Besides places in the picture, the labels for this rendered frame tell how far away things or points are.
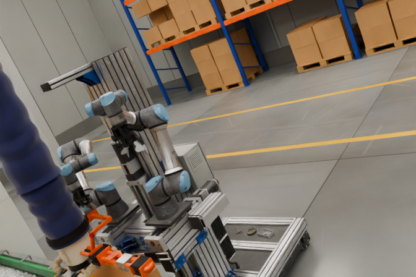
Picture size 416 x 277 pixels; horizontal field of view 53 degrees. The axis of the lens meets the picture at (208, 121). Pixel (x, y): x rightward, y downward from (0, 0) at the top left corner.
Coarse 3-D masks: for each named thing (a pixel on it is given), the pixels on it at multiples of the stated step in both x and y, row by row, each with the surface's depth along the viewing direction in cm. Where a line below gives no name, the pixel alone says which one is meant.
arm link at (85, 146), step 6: (78, 138) 295; (84, 138) 292; (78, 144) 291; (84, 144) 284; (90, 144) 289; (84, 150) 271; (90, 150) 273; (84, 156) 260; (90, 156) 259; (96, 156) 264; (78, 162) 258; (84, 162) 258; (90, 162) 259; (96, 162) 261; (84, 168) 259
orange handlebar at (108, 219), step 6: (96, 216) 250; (102, 216) 245; (108, 216) 242; (102, 222) 238; (108, 222) 239; (96, 228) 233; (84, 252) 210; (108, 252) 200; (114, 252) 196; (102, 258) 197; (108, 258) 193; (114, 258) 196; (132, 258) 185; (114, 264) 190; (126, 264) 183; (150, 264) 175; (144, 270) 173
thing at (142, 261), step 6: (138, 258) 180; (144, 258) 178; (150, 258) 176; (132, 264) 177; (138, 264) 176; (144, 264) 174; (132, 270) 178; (138, 270) 176; (150, 270) 176; (144, 276) 173
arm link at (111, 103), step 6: (102, 96) 196; (108, 96) 196; (114, 96) 198; (102, 102) 197; (108, 102) 196; (114, 102) 197; (120, 102) 203; (108, 108) 197; (114, 108) 197; (120, 108) 200; (108, 114) 198; (114, 114) 198
